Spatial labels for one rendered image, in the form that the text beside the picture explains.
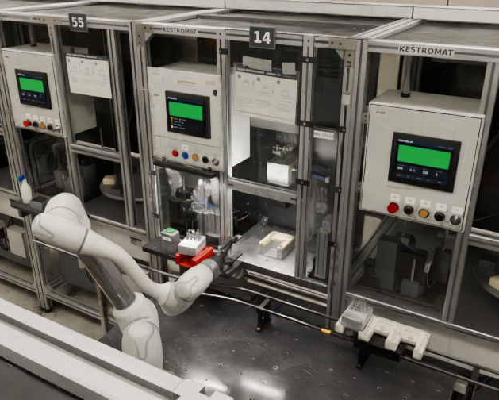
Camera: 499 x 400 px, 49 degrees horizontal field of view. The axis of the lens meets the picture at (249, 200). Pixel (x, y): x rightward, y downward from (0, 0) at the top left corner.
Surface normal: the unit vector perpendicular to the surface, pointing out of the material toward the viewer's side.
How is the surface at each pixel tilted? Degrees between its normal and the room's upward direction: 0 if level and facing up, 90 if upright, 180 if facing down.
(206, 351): 0
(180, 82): 90
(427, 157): 90
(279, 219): 90
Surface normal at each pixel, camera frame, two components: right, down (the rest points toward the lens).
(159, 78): -0.50, 0.36
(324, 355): 0.00, -0.91
